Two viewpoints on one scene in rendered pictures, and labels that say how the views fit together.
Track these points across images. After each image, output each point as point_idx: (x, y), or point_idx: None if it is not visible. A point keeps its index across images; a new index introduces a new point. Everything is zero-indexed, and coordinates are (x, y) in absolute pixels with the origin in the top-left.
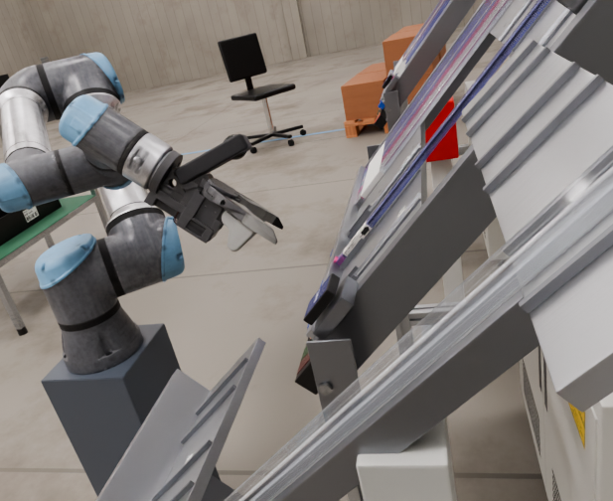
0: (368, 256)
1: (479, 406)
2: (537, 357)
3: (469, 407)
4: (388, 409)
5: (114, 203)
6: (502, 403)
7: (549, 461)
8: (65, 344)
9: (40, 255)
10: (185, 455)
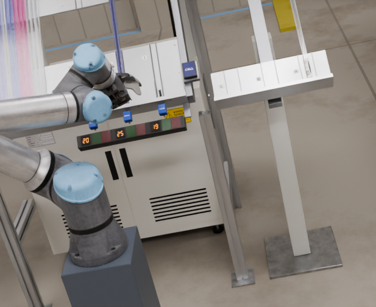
0: (153, 75)
1: (50, 284)
2: (106, 165)
3: (50, 288)
4: (265, 24)
5: (35, 155)
6: (51, 275)
7: (143, 201)
8: (113, 234)
9: (75, 184)
10: (253, 86)
